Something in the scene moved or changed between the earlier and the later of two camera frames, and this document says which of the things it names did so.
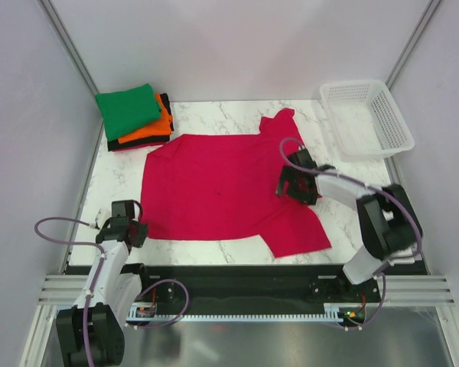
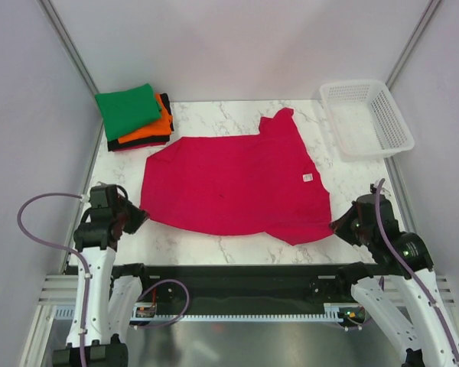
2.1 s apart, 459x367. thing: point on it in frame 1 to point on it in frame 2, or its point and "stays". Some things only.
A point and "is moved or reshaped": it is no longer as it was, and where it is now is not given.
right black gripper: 287,173 to 340,225
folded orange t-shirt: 162,126 stays
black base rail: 238,287 stays
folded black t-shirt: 115,144 stays
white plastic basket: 365,120 stays
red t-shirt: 226,186 is moved or reshaped
